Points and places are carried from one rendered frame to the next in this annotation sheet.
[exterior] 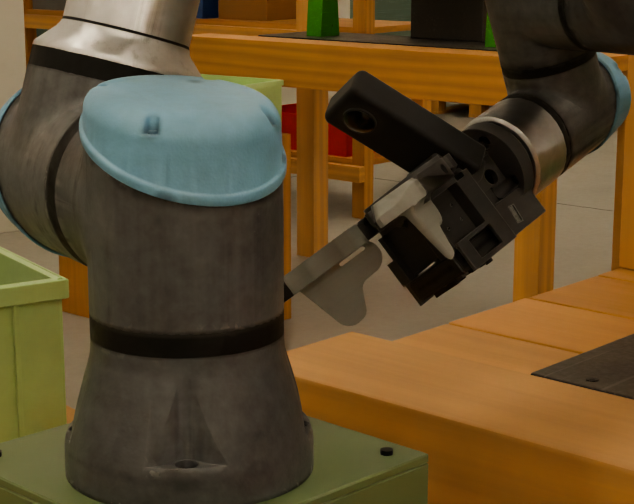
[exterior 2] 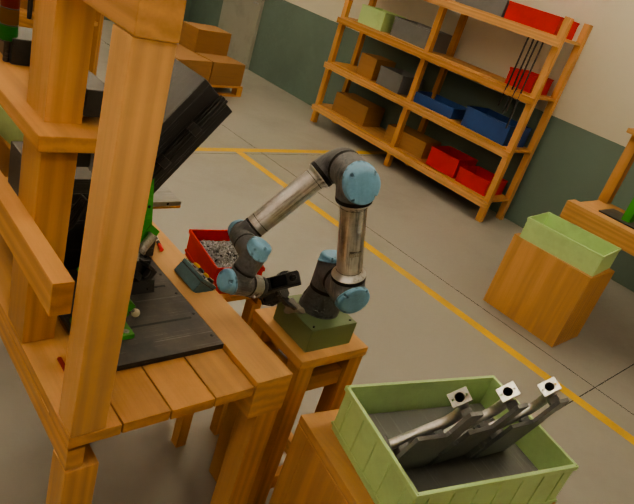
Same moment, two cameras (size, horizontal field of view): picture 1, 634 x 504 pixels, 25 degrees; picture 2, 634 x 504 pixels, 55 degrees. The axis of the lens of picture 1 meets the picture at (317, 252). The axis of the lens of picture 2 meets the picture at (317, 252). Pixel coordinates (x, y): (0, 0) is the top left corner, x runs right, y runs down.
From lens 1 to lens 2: 292 cm
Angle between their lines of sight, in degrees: 142
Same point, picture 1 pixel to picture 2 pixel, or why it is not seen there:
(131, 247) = not seen: hidden behind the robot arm
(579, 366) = (209, 341)
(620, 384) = (206, 331)
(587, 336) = (178, 373)
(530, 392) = (230, 335)
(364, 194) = not seen: outside the picture
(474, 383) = (241, 343)
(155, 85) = not seen: hidden behind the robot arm
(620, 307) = (146, 389)
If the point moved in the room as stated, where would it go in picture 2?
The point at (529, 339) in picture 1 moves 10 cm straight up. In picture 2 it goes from (198, 377) to (205, 350)
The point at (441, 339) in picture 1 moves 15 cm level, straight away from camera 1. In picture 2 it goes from (225, 386) to (205, 417)
